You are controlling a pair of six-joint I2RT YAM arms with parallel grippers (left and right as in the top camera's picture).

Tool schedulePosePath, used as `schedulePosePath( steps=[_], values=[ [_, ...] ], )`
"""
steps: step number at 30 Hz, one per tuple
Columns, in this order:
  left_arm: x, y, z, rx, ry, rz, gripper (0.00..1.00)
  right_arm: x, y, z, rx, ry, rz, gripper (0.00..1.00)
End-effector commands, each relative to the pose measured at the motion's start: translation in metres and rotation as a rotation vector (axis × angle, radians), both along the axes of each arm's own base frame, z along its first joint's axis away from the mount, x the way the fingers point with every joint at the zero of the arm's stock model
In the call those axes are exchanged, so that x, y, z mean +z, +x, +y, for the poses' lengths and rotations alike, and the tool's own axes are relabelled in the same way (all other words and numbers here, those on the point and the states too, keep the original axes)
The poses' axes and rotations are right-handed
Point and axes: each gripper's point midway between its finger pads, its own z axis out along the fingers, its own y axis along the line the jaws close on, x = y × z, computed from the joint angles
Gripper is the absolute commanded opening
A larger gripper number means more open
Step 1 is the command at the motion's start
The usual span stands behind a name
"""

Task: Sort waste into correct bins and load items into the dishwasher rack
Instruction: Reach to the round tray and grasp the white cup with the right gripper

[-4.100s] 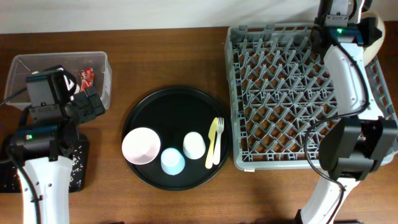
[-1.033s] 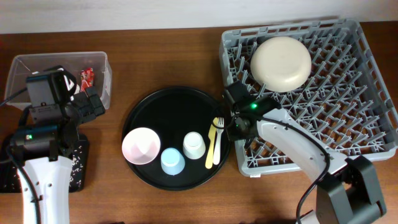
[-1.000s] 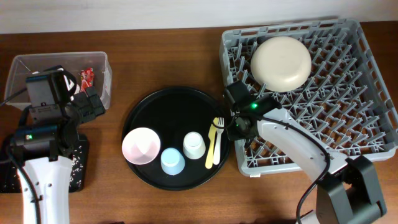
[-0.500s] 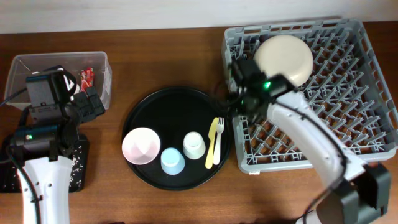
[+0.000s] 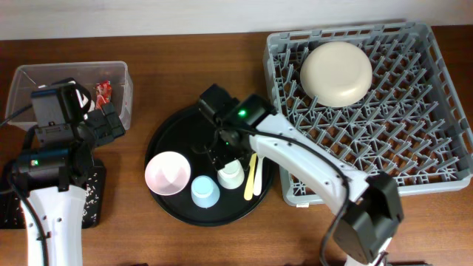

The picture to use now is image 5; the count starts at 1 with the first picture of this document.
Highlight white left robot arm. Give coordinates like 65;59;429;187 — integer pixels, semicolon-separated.
7;103;125;265

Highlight white cup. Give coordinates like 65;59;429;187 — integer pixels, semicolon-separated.
217;160;245;190

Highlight beige plate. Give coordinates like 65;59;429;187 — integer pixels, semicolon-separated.
300;41;372;108

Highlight red snack wrapper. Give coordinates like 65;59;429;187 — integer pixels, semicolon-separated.
95;81;112;109

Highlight white plastic fork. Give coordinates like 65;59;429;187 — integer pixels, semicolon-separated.
253;154;265;196

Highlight light blue cup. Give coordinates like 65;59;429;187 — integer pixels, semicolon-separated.
191;175;220;208

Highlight pink bowl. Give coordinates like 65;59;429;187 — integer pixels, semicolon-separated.
145;151;191;196

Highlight round black tray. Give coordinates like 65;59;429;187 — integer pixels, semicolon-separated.
145;106;277;227

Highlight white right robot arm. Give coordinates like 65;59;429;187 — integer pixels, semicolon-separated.
198;94;404;265

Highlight rice grains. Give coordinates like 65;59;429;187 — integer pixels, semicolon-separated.
0;168;104;226

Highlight grey dishwasher rack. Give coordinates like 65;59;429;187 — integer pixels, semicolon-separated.
263;22;472;196

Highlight clear plastic waste bin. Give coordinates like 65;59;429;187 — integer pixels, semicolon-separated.
4;61;133;130

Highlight rectangular black tray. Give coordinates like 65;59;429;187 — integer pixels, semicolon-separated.
0;158;107;230

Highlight yellow plastic knife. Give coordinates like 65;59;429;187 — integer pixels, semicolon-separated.
244;153;257;201

